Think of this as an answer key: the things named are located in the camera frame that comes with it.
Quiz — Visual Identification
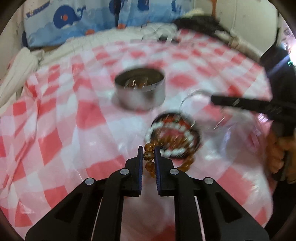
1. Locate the round metal tin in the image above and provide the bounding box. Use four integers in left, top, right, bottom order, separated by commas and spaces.
114, 67, 167, 110

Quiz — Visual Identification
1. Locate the black jacket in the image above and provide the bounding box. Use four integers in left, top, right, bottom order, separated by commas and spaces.
172, 15, 234, 44

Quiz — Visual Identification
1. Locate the blue whale print pillow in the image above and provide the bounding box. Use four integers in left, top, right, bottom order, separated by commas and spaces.
113, 0, 197, 29
22, 0, 118, 48

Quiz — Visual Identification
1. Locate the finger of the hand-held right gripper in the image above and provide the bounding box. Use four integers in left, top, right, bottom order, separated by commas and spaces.
211, 94, 274, 117

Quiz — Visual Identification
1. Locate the black bracelet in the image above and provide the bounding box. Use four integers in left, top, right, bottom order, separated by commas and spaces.
151, 111, 203, 160

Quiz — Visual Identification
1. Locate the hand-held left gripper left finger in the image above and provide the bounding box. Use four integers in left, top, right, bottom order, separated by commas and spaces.
25, 146, 142, 241

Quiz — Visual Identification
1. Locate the amber bead bracelet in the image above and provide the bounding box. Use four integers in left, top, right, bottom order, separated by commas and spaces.
143, 130, 196, 179

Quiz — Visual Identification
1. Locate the orange tree wall sticker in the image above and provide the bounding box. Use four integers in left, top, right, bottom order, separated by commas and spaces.
208, 0, 219, 16

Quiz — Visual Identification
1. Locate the person's right hand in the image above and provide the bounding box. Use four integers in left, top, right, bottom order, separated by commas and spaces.
266, 132, 296, 183

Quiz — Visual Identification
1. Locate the white cloth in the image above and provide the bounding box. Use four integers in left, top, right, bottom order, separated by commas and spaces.
183, 8, 210, 18

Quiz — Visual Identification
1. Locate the white bead bracelet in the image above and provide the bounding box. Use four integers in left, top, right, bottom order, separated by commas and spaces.
144, 122, 196, 158

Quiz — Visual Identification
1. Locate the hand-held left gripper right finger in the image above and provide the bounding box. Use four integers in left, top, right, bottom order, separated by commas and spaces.
154, 146, 270, 241

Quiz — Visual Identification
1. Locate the red white checkered plastic tablecloth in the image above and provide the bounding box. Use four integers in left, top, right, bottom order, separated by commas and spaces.
0, 28, 278, 241

